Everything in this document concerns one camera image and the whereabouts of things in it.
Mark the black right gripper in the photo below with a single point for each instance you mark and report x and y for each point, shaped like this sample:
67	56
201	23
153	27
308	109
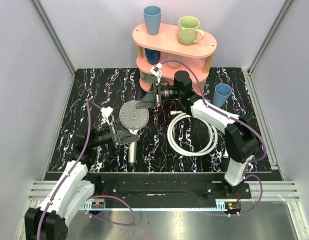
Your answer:
151	100

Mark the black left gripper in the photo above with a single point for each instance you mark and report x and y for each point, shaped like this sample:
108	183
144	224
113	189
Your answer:
113	134

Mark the grey shower head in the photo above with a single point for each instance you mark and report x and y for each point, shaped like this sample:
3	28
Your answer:
133	119

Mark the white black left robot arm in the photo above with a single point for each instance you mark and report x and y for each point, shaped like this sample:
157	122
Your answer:
51	219

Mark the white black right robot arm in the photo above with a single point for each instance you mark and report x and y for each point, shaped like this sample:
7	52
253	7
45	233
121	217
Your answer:
241	140

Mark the teal ceramic mug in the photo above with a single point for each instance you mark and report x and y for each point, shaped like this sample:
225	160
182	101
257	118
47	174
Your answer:
149	78

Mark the pink faceted cup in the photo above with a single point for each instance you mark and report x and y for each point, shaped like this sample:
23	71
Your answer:
173	63

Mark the dark blue cup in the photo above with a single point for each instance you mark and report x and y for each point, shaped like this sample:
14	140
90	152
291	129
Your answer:
152	56

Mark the pink three-tier shelf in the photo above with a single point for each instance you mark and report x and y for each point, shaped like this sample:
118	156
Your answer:
196	59

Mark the blue cup on table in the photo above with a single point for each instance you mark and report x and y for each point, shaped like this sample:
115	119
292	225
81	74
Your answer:
222	92

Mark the green mug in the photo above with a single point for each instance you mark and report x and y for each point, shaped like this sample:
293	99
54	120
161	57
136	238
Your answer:
188	31

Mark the blue cup on shelf top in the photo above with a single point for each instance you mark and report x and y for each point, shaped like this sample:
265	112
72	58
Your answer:
152	19

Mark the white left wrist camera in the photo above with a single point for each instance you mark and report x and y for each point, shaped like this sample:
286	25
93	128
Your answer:
106	112

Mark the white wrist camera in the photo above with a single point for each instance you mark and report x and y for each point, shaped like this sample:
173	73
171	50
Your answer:
106	112
156	71

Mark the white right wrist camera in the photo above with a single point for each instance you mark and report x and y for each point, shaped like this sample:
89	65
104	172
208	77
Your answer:
156	71

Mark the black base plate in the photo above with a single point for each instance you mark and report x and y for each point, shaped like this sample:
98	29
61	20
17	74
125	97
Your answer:
171	190

